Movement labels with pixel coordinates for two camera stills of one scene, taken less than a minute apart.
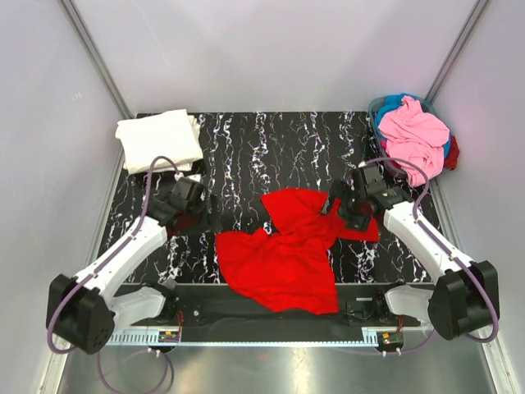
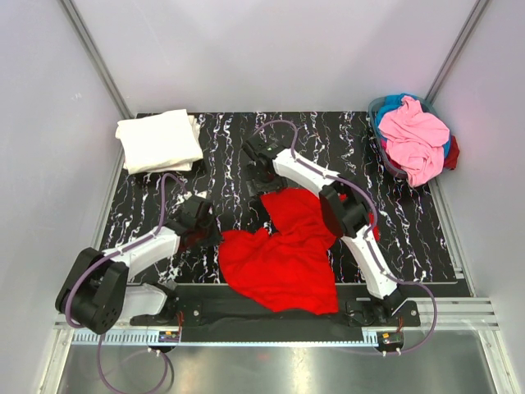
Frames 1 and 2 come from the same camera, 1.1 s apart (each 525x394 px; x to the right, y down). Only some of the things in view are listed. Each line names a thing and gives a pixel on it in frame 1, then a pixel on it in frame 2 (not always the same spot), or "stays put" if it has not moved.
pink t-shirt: x=415 y=135 stays put
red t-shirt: x=293 y=267 stays put
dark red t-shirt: x=454 y=151 stays put
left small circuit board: x=168 y=336 stays put
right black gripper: x=353 y=223 → x=278 y=182
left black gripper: x=215 y=217 → x=216 y=236
